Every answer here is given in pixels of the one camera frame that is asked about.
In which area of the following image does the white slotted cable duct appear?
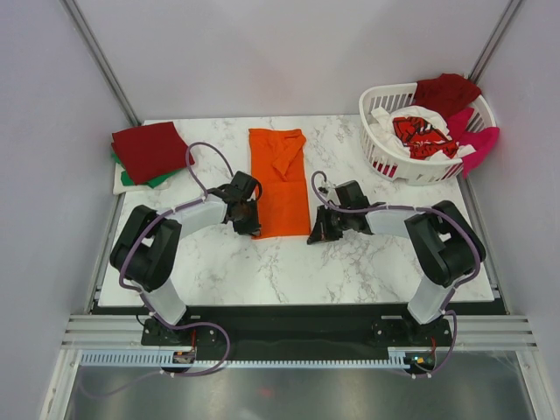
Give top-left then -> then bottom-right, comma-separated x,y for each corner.
80,347 -> 434,369

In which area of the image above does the aluminium frame rail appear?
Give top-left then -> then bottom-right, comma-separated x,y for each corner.
61,315 -> 537,351

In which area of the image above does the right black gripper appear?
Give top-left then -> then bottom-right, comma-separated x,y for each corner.
307,204 -> 352,244

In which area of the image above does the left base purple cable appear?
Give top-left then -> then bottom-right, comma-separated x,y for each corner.
78,321 -> 232,400

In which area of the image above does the dark red crumpled shirt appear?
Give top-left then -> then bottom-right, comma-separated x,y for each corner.
414,73 -> 481,120

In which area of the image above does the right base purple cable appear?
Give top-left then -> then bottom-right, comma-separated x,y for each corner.
393,311 -> 459,381

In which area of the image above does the white laundry basket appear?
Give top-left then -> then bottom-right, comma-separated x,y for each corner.
359,82 -> 498,186

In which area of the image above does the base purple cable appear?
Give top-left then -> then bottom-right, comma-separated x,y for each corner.
78,321 -> 232,400
393,311 -> 459,381

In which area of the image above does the aluminium corner post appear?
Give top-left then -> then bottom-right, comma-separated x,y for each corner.
468,0 -> 526,84
59,0 -> 142,127

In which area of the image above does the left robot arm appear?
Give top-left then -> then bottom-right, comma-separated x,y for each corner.
109,171 -> 263,344

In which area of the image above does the folded cream shirt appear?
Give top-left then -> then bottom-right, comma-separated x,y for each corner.
113,163 -> 171,195

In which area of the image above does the white red printed shirt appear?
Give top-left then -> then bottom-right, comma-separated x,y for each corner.
369,106 -> 475,162

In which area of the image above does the orange t shirt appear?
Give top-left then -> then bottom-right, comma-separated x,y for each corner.
248,129 -> 311,239

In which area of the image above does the folded dark red shirt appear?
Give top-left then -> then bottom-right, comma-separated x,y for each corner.
111,122 -> 195,185

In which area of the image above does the pink crumpled shirt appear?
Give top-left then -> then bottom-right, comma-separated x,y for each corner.
446,108 -> 500,179

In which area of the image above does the left aluminium corner post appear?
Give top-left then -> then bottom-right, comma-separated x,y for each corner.
59,0 -> 142,127

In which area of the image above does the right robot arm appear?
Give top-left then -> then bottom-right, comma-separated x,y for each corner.
307,180 -> 487,345

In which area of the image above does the folded green shirt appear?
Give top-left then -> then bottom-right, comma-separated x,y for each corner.
111,152 -> 178,186

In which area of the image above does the right aluminium corner post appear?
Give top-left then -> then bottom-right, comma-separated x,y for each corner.
468,0 -> 526,84

